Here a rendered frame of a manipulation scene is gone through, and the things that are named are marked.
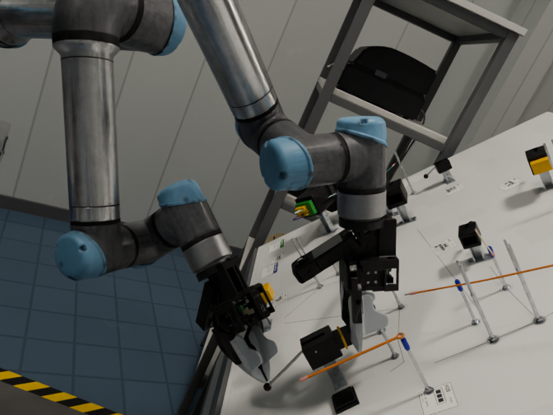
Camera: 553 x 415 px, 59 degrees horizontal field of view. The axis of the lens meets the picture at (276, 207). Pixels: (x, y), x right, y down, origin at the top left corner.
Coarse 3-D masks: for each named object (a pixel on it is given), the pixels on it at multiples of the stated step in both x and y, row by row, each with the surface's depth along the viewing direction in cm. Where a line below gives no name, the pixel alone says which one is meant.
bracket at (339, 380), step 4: (328, 364) 82; (332, 364) 82; (332, 368) 82; (336, 368) 82; (328, 372) 82; (332, 372) 82; (336, 372) 82; (340, 372) 82; (332, 376) 83; (336, 376) 83; (340, 376) 83; (344, 376) 84; (332, 380) 83; (336, 380) 83; (340, 380) 83; (344, 380) 83; (332, 384) 83; (336, 384) 83; (340, 384) 82; (344, 384) 82; (336, 388) 82
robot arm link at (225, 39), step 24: (192, 0) 63; (216, 0) 64; (192, 24) 66; (216, 24) 65; (240, 24) 67; (216, 48) 67; (240, 48) 68; (216, 72) 71; (240, 72) 70; (264, 72) 73; (240, 96) 72; (264, 96) 73; (240, 120) 76; (264, 120) 75; (288, 120) 75
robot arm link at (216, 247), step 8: (208, 240) 81; (216, 240) 82; (224, 240) 83; (192, 248) 81; (200, 248) 80; (208, 248) 81; (216, 248) 81; (224, 248) 82; (184, 256) 84; (192, 256) 81; (200, 256) 80; (208, 256) 80; (216, 256) 81; (224, 256) 81; (192, 264) 81; (200, 264) 80; (208, 264) 80
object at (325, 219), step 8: (304, 192) 148; (312, 192) 144; (320, 192) 144; (328, 192) 147; (296, 200) 145; (304, 200) 143; (312, 200) 142; (320, 200) 144; (320, 208) 143; (312, 216) 145; (320, 216) 149; (328, 224) 148; (328, 232) 150
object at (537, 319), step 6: (504, 240) 71; (510, 246) 69; (510, 252) 70; (510, 258) 72; (516, 264) 70; (516, 270) 72; (522, 276) 71; (522, 282) 72; (528, 294) 72; (528, 300) 72; (534, 306) 72; (534, 312) 73; (534, 318) 74; (540, 318) 73
